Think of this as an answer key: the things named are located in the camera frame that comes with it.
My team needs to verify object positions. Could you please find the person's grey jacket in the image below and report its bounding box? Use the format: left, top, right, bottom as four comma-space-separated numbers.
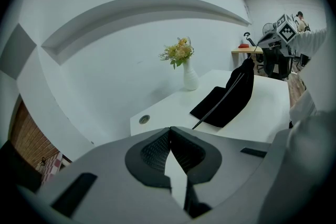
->
272, 60, 336, 224

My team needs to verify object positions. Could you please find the person's right forearm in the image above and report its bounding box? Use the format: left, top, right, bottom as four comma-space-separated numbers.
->
290, 27, 329, 82

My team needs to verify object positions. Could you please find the black standing fan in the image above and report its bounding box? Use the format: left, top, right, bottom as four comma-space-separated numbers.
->
262, 23, 275, 35

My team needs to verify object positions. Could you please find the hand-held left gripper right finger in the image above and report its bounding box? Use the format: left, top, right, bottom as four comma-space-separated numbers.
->
169, 125, 289, 224

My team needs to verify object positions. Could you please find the yellow wooden desk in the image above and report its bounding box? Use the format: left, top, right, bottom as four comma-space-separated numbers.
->
231, 47, 264, 61

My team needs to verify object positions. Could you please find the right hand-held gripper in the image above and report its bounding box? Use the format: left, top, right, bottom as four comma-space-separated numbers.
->
257, 13, 299, 57

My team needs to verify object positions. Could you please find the yellow flower bouquet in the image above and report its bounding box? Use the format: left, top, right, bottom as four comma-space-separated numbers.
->
159, 36, 195, 70

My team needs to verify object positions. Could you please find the black cloth drawstring bag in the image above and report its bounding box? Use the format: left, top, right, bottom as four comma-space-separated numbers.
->
189, 46, 263, 130

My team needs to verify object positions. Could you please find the black office chair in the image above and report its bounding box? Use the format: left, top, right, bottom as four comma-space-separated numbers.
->
262, 47, 296, 81

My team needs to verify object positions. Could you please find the white ribbed vase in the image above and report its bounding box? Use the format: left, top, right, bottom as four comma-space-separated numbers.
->
182, 58, 200, 91

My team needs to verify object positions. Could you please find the pink checkered chair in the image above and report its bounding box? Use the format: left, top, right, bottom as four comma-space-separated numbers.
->
39, 152, 64, 184

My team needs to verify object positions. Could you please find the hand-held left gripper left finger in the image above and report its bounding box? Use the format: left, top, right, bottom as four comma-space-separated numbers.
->
15, 126, 190, 224

